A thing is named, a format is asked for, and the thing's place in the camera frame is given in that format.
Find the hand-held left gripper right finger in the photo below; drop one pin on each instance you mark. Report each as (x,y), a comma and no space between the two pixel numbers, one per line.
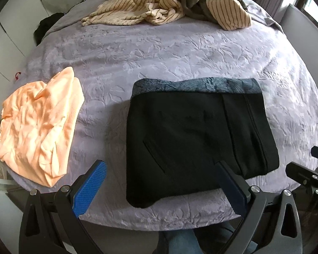
(231,189)

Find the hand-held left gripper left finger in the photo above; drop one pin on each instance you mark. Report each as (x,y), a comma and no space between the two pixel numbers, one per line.
(91,187)

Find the black pants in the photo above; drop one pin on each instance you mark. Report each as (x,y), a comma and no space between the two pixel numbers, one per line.
(188,137)

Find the person's blue jeans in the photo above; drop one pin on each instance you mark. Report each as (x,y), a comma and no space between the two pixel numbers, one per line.
(177,240)

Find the orange shirt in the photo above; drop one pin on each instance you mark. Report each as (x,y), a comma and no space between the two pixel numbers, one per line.
(39,127)

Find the small red item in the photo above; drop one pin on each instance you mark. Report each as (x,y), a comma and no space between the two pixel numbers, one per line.
(17,75)

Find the window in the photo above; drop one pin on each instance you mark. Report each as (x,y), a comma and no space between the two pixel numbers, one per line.
(316,13)

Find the lavender embossed bed cover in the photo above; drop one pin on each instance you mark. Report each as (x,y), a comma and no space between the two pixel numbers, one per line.
(148,53)

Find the black cloth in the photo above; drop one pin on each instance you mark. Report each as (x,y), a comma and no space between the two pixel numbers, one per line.
(46,26)

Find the white wardrobe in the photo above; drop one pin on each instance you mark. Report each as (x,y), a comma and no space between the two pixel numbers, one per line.
(13,26)

